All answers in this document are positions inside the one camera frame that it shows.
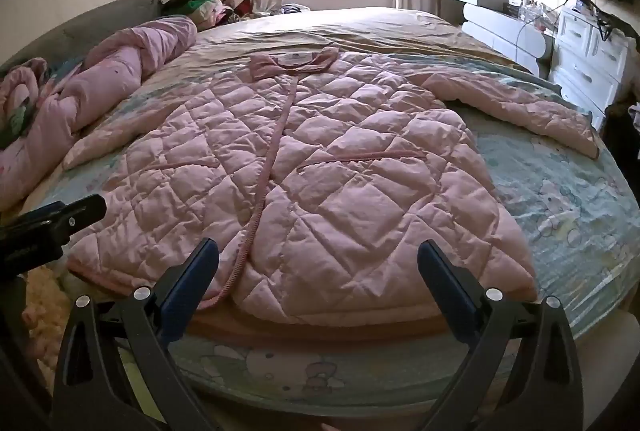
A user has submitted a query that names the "pile of clothes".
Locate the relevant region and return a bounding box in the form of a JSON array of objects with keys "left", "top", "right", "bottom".
[{"left": 162, "top": 0, "right": 256, "bottom": 32}]

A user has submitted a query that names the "white vanity desk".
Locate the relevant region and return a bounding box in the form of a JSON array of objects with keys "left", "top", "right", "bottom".
[{"left": 439, "top": 0, "right": 556, "bottom": 74}]

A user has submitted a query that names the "dark cloth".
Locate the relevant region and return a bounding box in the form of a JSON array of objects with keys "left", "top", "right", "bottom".
[{"left": 605, "top": 76, "right": 640, "bottom": 152}]

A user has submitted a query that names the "grey headboard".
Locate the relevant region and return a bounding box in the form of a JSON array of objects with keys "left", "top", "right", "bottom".
[{"left": 0, "top": 0, "right": 163, "bottom": 67}]

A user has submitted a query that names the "tan bed sheet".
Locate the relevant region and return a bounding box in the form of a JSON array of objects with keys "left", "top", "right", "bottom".
[{"left": 145, "top": 6, "right": 536, "bottom": 77}]

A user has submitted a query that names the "pink quilted coat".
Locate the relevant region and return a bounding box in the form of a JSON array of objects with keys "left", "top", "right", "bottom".
[{"left": 62, "top": 45, "right": 601, "bottom": 327}]

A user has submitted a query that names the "yellow fluffy rug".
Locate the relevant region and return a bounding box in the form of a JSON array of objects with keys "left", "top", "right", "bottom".
[{"left": 22, "top": 268, "right": 71, "bottom": 362}]

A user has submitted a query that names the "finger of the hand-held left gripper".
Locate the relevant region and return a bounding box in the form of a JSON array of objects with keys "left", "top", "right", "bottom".
[{"left": 0, "top": 194, "right": 108, "bottom": 243}]

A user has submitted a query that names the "white drawer dresser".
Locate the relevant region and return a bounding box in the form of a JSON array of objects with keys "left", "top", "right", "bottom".
[{"left": 547, "top": 4, "right": 631, "bottom": 132}]

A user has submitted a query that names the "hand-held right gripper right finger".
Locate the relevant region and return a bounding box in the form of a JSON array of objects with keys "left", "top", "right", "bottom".
[{"left": 417, "top": 239, "right": 586, "bottom": 431}]

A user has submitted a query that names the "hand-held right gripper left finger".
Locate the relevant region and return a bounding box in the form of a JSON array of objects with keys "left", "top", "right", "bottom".
[{"left": 50, "top": 237, "right": 221, "bottom": 431}]

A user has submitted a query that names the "cartoon printed bed sheet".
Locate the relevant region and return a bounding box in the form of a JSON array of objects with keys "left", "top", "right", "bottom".
[{"left": 25, "top": 56, "right": 640, "bottom": 407}]

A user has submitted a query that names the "floral printed blanket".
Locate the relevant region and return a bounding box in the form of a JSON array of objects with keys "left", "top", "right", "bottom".
[{"left": 0, "top": 58, "right": 51, "bottom": 149}]

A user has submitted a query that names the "pink rolled duvet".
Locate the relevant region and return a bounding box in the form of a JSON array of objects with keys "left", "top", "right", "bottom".
[{"left": 0, "top": 15, "right": 198, "bottom": 212}]

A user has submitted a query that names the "thin cable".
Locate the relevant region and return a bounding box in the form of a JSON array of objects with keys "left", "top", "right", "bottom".
[{"left": 515, "top": 0, "right": 576, "bottom": 59}]

